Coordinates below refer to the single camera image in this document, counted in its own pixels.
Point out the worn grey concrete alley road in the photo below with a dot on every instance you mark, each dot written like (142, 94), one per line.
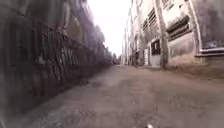
(126, 100)

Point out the robot's own part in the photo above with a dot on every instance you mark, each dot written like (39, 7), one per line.
(149, 126)

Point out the pale weathered building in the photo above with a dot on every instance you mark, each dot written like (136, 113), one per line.
(180, 36)

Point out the raised dirt verge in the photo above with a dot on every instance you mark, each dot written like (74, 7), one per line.
(196, 70)

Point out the long dark stained wall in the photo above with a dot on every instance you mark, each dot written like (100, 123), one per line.
(50, 56)

